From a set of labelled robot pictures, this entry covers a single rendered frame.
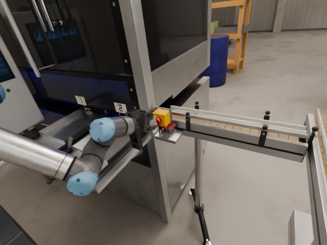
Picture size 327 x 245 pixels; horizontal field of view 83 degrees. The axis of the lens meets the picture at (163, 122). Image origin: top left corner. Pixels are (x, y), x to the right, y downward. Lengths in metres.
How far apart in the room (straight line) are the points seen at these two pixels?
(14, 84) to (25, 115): 0.23
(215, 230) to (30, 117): 1.64
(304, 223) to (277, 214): 0.69
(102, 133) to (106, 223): 1.29
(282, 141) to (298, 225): 0.42
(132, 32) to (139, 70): 0.15
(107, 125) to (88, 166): 0.13
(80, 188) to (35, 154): 0.15
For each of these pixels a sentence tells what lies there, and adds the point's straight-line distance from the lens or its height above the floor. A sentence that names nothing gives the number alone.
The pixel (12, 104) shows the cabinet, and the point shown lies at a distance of 1.66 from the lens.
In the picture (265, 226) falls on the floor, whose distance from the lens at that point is 1.76.
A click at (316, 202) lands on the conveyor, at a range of 0.79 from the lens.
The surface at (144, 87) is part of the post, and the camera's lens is 0.88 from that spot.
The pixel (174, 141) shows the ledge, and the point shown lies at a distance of 0.95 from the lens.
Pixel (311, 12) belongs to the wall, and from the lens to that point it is 10.83.
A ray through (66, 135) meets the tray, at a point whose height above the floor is 0.88.
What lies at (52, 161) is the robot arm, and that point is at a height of 1.15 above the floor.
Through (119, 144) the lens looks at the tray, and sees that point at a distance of 1.01.
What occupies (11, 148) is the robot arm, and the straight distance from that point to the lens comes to 0.60.
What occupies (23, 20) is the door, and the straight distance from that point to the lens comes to 1.47.
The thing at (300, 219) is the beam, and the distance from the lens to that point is 1.18.
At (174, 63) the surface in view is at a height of 1.19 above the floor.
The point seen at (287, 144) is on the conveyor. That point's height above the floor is 0.92.
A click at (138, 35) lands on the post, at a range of 0.84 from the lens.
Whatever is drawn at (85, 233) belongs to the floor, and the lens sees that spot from 1.84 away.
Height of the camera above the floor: 1.46
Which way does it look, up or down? 32 degrees down
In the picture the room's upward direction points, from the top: 7 degrees counter-clockwise
